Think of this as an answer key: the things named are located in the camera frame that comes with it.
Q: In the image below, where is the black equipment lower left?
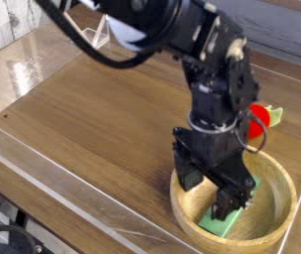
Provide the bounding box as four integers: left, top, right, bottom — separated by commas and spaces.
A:
0, 224, 55, 254

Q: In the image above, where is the black cable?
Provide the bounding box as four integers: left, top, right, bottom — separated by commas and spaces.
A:
35, 0, 190, 69

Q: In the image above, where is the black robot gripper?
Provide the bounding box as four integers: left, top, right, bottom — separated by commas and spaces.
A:
173, 115, 256, 221

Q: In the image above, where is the clear acrylic corner bracket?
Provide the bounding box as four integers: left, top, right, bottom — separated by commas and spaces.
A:
64, 13, 110, 50

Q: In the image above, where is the red toy strawberry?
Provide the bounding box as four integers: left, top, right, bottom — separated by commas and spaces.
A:
248, 103, 284, 139

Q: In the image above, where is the brown wooden bowl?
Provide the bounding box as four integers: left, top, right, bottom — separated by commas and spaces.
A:
170, 152, 297, 254

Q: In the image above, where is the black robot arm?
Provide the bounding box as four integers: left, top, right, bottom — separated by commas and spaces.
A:
91, 0, 258, 220

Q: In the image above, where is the green rectangular block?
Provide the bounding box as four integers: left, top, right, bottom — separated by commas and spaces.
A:
197, 175, 262, 238

